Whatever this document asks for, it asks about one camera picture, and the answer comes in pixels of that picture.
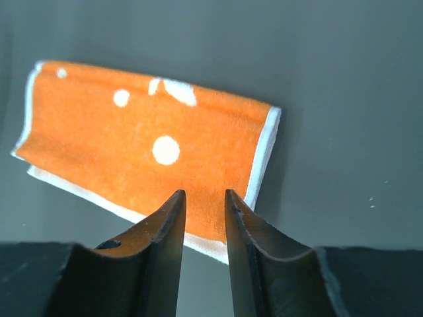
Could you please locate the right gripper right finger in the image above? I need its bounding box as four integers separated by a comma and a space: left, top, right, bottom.
225, 190, 334, 316

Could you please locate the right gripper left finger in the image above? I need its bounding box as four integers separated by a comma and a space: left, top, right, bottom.
46, 190, 186, 316

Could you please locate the orange fox pattern towel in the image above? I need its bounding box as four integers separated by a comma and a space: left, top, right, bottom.
11, 61, 281, 264

